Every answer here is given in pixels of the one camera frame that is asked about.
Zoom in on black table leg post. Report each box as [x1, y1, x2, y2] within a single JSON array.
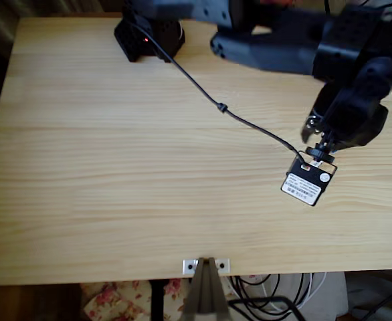
[[150, 280, 166, 321]]

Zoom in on silver metal mounting bracket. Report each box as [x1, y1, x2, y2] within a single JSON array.
[[182, 257, 231, 275]]

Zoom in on metal clamp bracket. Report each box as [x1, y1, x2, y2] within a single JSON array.
[[181, 256, 232, 321]]

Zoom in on black camera cable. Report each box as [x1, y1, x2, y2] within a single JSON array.
[[128, 21, 312, 168]]

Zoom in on black camera box white label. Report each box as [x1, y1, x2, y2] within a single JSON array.
[[280, 142, 338, 207]]

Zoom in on white cable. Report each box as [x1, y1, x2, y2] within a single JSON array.
[[224, 272, 327, 312]]

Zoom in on floral patterned cloth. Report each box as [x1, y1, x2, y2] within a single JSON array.
[[81, 280, 197, 321]]

